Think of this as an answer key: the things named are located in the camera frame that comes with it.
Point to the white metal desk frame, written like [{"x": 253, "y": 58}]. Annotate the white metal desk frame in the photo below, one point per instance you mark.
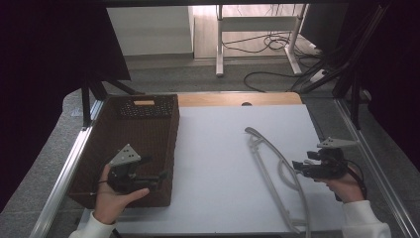
[{"x": 219, "y": 43}]

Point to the white cabinet panel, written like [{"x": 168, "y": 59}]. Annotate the white cabinet panel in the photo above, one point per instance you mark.
[{"x": 148, "y": 29}]

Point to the aluminium rail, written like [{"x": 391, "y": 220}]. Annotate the aluminium rail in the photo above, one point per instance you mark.
[
  {"x": 379, "y": 178},
  {"x": 66, "y": 178}
]

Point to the white table mat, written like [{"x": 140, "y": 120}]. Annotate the white table mat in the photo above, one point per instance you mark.
[{"x": 214, "y": 158}]

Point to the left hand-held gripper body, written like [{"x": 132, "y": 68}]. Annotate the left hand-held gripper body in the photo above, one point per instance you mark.
[{"x": 123, "y": 178}]

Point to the person's right hand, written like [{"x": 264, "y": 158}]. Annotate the person's right hand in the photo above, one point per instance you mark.
[{"x": 346, "y": 190}]

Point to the black tripod stand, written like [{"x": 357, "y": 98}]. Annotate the black tripod stand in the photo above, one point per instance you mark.
[{"x": 86, "y": 102}]

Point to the brown woven basket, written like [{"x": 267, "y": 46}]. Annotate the brown woven basket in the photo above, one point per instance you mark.
[{"x": 145, "y": 132}]

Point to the black curtain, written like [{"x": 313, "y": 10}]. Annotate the black curtain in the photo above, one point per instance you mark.
[
  {"x": 396, "y": 66},
  {"x": 39, "y": 66}
]

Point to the black metal stand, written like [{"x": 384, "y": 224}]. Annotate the black metal stand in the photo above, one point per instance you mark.
[{"x": 355, "y": 95}]

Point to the person's left hand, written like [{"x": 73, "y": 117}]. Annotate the person's left hand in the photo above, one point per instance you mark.
[{"x": 109, "y": 201}]

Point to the white power strip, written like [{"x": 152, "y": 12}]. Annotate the white power strip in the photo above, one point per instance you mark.
[{"x": 317, "y": 76}]

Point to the grey clothes hanger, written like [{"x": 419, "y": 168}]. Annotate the grey clothes hanger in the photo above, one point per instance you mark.
[{"x": 264, "y": 167}]

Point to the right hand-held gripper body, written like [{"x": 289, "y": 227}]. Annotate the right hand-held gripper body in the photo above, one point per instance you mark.
[{"x": 330, "y": 167}]

